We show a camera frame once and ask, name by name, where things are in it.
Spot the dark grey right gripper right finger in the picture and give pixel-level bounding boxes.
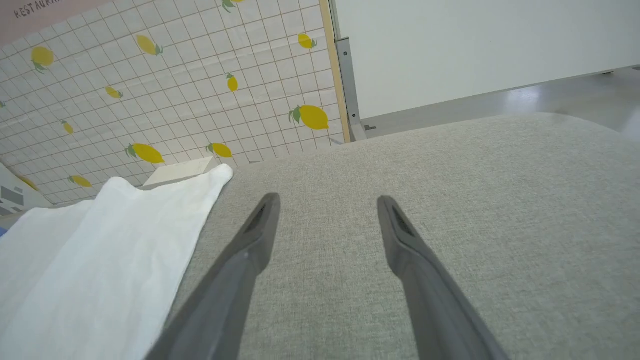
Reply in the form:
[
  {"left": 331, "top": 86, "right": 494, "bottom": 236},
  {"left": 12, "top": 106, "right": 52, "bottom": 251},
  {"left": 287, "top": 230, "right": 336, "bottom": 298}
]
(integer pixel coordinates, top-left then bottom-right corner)
[{"left": 377, "top": 195, "right": 511, "bottom": 360}]

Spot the lemon print grid backdrop panel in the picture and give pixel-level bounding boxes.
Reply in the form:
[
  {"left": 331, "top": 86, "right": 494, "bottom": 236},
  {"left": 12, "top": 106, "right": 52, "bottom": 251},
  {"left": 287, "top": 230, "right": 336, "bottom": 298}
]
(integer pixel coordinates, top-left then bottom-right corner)
[{"left": 0, "top": 0, "right": 346, "bottom": 205}]

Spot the light wooden frame strip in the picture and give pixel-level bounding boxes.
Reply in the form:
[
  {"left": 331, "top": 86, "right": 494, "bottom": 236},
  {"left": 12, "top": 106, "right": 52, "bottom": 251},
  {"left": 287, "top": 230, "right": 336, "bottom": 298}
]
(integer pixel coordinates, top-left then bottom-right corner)
[{"left": 319, "top": 0, "right": 353, "bottom": 144}]

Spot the grey metal bracket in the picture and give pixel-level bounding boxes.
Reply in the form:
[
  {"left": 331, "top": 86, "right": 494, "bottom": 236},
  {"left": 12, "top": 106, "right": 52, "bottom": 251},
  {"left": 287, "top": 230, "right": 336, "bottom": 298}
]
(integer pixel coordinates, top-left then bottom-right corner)
[{"left": 334, "top": 37, "right": 377, "bottom": 142}]

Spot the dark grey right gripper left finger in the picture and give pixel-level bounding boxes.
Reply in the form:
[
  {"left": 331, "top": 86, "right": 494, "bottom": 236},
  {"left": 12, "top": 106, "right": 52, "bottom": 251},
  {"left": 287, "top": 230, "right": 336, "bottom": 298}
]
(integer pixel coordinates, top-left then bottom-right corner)
[{"left": 145, "top": 192, "right": 282, "bottom": 360}]

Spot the blue and white garment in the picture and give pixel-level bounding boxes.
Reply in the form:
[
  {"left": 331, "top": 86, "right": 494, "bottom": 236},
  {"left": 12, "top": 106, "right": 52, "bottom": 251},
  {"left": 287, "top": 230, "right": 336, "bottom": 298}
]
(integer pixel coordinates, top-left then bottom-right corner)
[{"left": 0, "top": 164, "right": 234, "bottom": 360}]

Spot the grey terrazzo pattern panel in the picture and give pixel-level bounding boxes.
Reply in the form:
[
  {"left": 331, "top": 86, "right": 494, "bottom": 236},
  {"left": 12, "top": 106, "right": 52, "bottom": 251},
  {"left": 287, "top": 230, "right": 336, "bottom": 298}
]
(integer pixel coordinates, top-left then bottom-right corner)
[{"left": 0, "top": 162, "right": 53, "bottom": 218}]

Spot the small white box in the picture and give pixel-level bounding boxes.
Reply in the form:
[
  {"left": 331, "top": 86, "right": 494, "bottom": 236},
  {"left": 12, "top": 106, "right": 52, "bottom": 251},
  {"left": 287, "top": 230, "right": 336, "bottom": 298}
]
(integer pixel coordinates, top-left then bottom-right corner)
[{"left": 142, "top": 156, "right": 215, "bottom": 188}]

